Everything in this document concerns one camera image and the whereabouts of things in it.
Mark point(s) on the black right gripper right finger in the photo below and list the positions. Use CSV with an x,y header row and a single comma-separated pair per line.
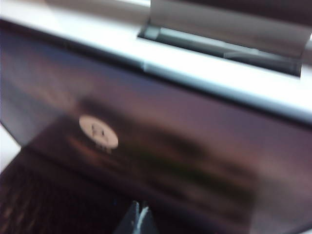
x,y
149,224

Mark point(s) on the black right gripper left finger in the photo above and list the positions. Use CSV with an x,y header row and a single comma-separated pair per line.
x,y
129,224

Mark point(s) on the dark grey laptop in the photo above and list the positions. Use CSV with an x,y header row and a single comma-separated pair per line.
x,y
170,122

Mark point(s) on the grey fabric desk divider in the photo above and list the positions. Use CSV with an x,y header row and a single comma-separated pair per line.
x,y
268,12

